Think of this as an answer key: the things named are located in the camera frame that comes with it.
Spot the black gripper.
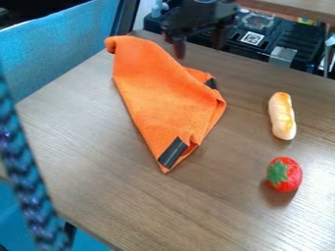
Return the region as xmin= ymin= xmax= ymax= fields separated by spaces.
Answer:
xmin=159 ymin=0 xmax=241 ymax=61

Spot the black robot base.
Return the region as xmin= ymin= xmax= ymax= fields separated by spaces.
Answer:
xmin=142 ymin=2 xmax=327 ymax=75

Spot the orange cloth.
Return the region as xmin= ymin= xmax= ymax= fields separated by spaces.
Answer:
xmin=103 ymin=34 xmax=228 ymax=175

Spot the toy bread loaf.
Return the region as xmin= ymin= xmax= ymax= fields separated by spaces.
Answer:
xmin=266 ymin=91 xmax=299 ymax=142

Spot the red toy strawberry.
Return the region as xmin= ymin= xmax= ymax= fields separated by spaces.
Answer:
xmin=265 ymin=156 xmax=304 ymax=193

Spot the blue braided cable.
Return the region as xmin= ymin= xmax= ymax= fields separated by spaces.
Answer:
xmin=0 ymin=65 xmax=73 ymax=251

